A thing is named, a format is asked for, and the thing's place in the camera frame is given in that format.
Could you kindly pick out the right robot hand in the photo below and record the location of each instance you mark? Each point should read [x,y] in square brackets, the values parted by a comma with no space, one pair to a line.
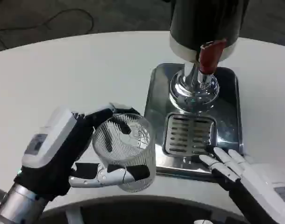
[247,177]

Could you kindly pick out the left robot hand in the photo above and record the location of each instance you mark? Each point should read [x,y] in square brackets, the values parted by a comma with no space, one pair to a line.
[51,149]

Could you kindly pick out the clear ribbed glass cup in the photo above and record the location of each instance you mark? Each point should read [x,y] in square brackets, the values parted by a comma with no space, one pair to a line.
[128,151]

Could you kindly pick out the left silver robot forearm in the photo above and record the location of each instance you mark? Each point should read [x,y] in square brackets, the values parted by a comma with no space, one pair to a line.
[18,200]

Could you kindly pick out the steel drip grid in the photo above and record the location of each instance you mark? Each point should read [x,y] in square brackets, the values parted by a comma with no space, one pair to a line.
[189,134]

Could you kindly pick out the steel drip tray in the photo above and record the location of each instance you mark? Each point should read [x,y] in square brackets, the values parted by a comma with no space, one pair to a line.
[194,116]

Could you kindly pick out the robot torso collar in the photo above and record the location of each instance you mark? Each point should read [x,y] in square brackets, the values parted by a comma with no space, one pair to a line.
[137,210]

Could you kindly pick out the red dispenser tap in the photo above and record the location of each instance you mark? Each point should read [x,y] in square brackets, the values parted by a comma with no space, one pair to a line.
[209,56]

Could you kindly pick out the black drink dispenser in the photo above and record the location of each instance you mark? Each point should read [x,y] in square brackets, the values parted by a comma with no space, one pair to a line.
[201,44]

